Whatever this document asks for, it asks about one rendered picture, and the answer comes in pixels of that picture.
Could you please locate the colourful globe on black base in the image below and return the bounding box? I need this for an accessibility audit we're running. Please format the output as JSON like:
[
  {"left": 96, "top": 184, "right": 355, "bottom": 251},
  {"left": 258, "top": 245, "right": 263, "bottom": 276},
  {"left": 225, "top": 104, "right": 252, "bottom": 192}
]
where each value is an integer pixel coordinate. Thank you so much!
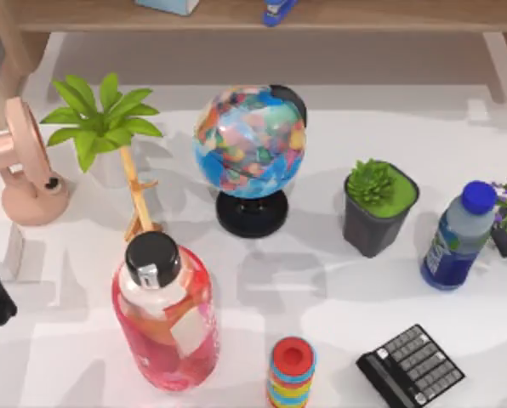
[{"left": 191, "top": 83, "right": 309, "bottom": 239}]

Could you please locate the small wooden tree stand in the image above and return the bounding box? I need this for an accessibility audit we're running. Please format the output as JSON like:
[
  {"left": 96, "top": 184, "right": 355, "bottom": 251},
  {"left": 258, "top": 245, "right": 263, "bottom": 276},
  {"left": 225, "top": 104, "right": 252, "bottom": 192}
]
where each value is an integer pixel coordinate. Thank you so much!
[{"left": 119, "top": 144, "right": 166, "bottom": 244}]

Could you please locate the green succulent in black pot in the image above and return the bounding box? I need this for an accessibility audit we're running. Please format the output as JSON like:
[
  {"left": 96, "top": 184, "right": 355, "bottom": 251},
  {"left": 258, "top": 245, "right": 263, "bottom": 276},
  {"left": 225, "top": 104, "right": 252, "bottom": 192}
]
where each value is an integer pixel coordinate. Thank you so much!
[{"left": 342, "top": 159, "right": 421, "bottom": 259}]

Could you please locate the red bottle with black cap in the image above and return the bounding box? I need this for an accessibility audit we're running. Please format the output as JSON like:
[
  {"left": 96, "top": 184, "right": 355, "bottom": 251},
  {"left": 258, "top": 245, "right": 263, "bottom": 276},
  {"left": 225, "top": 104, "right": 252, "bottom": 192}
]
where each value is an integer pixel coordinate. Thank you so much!
[{"left": 111, "top": 230, "right": 221, "bottom": 393}]

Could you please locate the wooden shelf unit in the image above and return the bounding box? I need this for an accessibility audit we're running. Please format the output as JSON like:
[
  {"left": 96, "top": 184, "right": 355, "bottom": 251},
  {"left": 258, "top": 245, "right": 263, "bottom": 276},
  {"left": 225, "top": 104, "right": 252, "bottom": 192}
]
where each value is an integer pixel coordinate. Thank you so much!
[{"left": 0, "top": 0, "right": 507, "bottom": 107}]

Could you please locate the stack of coloured rings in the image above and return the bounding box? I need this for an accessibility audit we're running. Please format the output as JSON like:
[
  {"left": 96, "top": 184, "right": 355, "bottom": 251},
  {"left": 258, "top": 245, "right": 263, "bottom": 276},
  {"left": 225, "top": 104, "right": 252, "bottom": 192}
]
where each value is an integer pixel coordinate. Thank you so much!
[{"left": 265, "top": 336, "right": 317, "bottom": 408}]

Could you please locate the green leafy potted plant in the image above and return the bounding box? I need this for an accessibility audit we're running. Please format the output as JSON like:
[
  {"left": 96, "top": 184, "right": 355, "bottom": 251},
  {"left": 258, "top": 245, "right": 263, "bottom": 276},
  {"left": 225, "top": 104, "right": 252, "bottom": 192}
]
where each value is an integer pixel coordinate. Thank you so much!
[{"left": 39, "top": 72, "right": 164, "bottom": 189}]

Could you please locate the blue stapler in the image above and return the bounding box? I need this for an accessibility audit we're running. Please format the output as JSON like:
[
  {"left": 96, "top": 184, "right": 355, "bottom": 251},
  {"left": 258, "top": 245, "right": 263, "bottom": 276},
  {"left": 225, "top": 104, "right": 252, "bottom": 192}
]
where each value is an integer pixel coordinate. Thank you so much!
[{"left": 260, "top": 0, "right": 299, "bottom": 27}]

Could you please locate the blue bottle with blue cap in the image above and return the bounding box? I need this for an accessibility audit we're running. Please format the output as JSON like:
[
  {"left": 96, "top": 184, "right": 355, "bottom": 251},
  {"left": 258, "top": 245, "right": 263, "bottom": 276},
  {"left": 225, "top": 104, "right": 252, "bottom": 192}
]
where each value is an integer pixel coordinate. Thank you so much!
[{"left": 420, "top": 180, "right": 498, "bottom": 292}]

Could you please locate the light blue box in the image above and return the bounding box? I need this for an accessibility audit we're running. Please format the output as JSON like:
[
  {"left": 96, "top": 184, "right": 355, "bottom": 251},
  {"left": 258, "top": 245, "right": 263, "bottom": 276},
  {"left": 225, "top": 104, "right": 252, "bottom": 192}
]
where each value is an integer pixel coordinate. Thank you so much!
[{"left": 134, "top": 0, "right": 202, "bottom": 16}]

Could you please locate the black calculator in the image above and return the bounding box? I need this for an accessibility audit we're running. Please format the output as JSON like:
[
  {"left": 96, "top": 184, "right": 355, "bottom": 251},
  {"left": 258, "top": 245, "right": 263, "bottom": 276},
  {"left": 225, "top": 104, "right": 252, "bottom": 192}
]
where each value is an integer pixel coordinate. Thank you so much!
[{"left": 355, "top": 323, "right": 466, "bottom": 408}]

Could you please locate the pink desk lamp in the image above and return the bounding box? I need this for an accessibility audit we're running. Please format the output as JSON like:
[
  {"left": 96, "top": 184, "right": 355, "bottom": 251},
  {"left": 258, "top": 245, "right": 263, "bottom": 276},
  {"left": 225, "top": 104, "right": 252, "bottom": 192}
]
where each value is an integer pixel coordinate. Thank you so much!
[{"left": 0, "top": 96, "right": 71, "bottom": 227}]

